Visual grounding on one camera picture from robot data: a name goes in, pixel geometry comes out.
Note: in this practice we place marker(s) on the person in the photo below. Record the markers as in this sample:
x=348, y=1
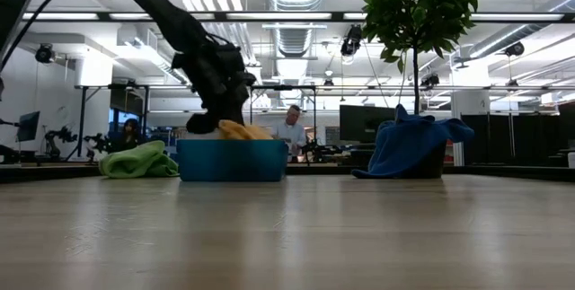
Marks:
x=289, y=133
x=129, y=135

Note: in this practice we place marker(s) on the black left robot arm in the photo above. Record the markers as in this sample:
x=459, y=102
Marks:
x=157, y=2

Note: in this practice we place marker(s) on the potted green plant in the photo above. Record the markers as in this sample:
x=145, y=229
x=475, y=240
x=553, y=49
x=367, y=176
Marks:
x=422, y=7

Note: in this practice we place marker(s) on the black partition wall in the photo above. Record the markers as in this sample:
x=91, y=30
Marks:
x=516, y=137

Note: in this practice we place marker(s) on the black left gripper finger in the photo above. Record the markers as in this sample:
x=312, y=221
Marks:
x=202, y=125

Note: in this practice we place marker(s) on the green microfiber towel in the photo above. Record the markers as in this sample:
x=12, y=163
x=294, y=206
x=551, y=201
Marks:
x=139, y=160

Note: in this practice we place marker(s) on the black overhead light bar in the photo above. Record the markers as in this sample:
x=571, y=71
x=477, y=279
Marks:
x=337, y=16

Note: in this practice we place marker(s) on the white building pillar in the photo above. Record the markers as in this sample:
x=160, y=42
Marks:
x=469, y=115

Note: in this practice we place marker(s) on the orange microfiber towel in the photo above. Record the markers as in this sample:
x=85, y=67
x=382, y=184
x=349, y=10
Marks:
x=245, y=132

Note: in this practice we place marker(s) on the black background robot arm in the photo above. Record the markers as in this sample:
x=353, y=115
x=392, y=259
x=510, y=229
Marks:
x=56, y=139
x=96, y=144
x=321, y=151

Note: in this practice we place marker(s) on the black hanging camera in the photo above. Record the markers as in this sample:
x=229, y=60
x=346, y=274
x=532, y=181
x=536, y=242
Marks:
x=45, y=53
x=430, y=80
x=351, y=41
x=515, y=49

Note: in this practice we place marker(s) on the teal plastic bin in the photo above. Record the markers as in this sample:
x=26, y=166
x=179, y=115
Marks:
x=231, y=160

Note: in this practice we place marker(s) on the blue microfiber towel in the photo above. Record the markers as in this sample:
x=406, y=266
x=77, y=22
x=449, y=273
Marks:
x=404, y=146

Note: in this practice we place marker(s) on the black computer monitor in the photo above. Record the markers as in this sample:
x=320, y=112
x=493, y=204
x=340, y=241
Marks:
x=28, y=126
x=366, y=124

